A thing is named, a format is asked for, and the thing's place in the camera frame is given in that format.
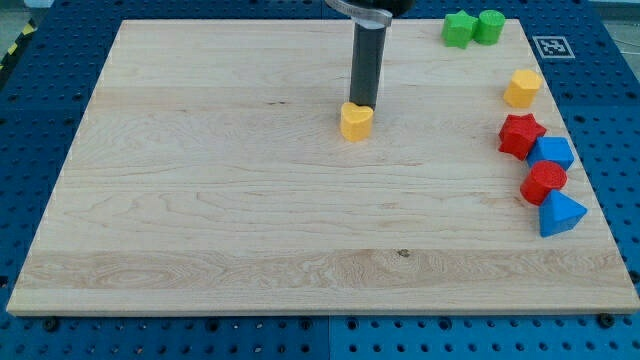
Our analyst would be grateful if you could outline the red cylinder block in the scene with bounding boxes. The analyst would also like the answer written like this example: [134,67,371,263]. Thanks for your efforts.
[520,160,568,206]

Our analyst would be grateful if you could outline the yellow hexagon block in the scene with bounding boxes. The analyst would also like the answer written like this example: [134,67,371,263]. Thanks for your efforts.
[503,69,542,108]

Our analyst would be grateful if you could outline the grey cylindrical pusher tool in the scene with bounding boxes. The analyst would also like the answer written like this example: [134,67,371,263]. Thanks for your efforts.
[349,23,386,109]

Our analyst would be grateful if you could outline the green cylinder block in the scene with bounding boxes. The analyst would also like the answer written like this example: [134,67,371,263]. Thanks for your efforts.
[473,9,506,45]

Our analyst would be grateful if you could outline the blue cube block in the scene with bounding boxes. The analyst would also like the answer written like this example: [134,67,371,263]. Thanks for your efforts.
[526,136,574,170]

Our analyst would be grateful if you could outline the green star block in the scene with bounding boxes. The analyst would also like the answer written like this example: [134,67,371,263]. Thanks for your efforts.
[441,10,478,49]

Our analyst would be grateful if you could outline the fiducial marker tag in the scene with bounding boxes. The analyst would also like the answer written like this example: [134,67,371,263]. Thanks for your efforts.
[532,35,575,59]

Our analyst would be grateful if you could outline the yellow heart block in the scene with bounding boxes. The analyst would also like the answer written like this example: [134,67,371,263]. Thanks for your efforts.
[340,102,374,142]

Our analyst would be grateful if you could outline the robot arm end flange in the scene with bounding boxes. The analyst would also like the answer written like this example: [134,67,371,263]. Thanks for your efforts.
[325,0,416,27]

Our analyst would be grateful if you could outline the wooden board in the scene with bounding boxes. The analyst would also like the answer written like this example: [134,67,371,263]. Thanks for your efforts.
[7,19,639,317]

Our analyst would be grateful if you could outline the red star block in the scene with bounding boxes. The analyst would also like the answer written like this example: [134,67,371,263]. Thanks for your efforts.
[498,113,547,161]

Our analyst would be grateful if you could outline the blue triangle block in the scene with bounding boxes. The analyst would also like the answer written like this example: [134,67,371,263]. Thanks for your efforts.
[538,190,588,237]

